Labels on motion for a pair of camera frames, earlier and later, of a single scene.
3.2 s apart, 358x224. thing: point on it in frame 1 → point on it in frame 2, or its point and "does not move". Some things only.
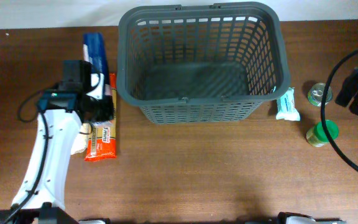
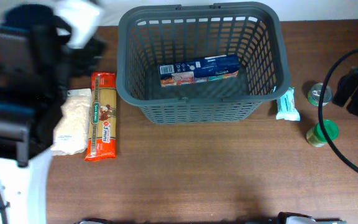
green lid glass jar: [316, 135] does not move
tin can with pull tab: [316, 94] does not move
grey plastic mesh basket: [194, 63] does not move
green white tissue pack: [286, 109] does not move
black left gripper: [108, 110] → [82, 56]
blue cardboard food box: [94, 51] → [198, 70]
